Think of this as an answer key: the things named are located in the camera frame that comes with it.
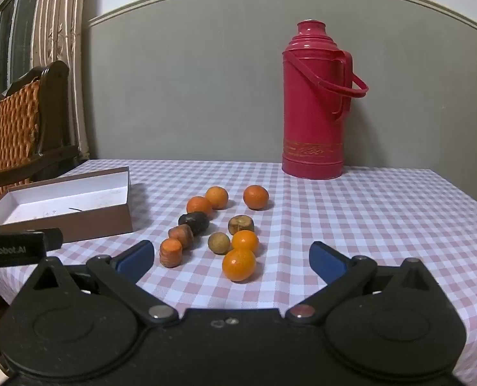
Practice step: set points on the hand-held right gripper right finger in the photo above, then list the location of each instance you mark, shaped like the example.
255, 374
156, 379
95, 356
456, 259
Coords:
326, 260

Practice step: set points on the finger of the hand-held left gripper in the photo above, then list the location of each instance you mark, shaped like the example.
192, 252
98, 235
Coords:
53, 239

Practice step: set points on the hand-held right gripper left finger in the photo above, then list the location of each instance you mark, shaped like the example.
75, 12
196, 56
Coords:
136, 258

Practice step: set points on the brown cardboard box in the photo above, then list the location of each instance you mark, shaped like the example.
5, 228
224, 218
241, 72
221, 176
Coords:
61, 205

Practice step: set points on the dark purple round fruit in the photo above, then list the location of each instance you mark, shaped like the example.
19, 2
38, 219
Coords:
194, 222

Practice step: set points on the tangerine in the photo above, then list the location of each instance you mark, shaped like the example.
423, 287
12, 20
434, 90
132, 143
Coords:
256, 197
245, 241
239, 264
199, 206
216, 197

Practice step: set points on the small brown longan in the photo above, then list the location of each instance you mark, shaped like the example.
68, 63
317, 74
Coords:
219, 243

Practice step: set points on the brown wrinkled fruit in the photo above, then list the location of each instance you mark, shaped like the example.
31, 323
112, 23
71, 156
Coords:
241, 224

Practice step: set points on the pink checkered tablecloth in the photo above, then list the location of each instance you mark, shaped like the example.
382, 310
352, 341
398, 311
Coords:
383, 217

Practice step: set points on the wooden chair with woven cushion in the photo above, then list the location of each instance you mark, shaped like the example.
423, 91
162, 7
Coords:
13, 128

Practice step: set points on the red thermos flask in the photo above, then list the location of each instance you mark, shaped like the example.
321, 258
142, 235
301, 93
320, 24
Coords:
310, 108

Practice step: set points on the beige striped curtain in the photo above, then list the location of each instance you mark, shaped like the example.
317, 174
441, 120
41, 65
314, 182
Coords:
57, 48

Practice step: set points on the window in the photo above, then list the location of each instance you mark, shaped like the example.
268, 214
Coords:
5, 28

